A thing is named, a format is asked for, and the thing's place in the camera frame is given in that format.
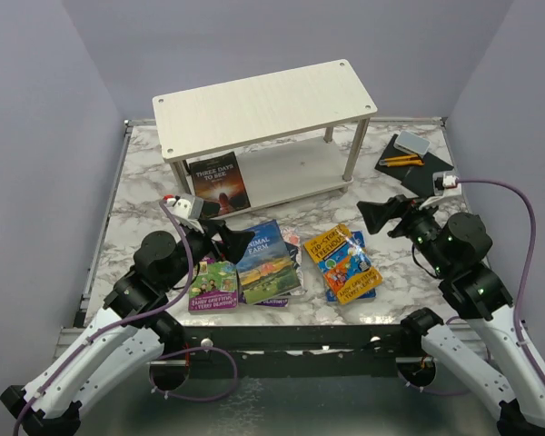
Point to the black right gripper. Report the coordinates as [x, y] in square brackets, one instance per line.
[377, 213]

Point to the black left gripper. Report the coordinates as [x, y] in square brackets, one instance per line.
[234, 242]

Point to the Animal Farm book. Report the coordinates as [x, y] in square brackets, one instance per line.
[266, 270]

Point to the yellow 130-Storey Treehouse book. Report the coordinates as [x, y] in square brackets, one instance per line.
[322, 246]

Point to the Little Women book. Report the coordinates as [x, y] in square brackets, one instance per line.
[293, 245]

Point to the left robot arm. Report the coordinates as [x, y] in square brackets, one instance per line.
[131, 329]

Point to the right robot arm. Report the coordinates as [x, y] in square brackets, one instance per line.
[512, 388]

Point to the purple green treehouse book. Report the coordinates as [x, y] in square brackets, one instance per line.
[215, 287]

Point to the large black mat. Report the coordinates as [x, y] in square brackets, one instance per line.
[398, 173]

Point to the small black mat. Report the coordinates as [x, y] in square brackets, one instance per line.
[419, 181]

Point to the Three Days to See book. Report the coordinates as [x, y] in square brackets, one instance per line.
[219, 182]

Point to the purple 52-Storey Treehouse book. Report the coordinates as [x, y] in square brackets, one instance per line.
[262, 291]

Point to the grey white box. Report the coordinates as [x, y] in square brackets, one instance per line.
[411, 143]

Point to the blue treehouse book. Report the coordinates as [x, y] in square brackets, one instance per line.
[349, 272]

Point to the white two-tier shelf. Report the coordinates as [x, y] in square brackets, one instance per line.
[217, 118]

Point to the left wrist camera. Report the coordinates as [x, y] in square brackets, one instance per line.
[186, 209]

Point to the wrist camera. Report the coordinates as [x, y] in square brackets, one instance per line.
[446, 187]
[186, 209]

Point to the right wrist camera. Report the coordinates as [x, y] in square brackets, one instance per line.
[446, 187]

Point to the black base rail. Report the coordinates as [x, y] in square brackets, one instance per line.
[313, 351]

